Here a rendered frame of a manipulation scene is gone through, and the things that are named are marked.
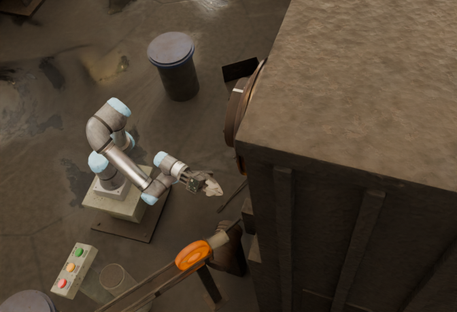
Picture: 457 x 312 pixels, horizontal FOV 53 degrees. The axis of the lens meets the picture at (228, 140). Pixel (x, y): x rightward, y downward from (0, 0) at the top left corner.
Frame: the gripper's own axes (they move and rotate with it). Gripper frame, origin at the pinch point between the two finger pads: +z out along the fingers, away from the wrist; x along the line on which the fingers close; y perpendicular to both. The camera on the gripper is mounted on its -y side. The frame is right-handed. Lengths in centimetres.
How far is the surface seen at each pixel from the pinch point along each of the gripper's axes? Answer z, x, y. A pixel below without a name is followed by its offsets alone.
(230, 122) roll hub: 3.1, 40.9, 22.8
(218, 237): 9.8, -14.4, 9.7
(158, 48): -109, 23, -81
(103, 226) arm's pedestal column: -76, -78, -25
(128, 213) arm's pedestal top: -53, -50, -13
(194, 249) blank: 6.6, -15.7, 23.8
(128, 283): -21, -58, 19
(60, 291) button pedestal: -39, -59, 45
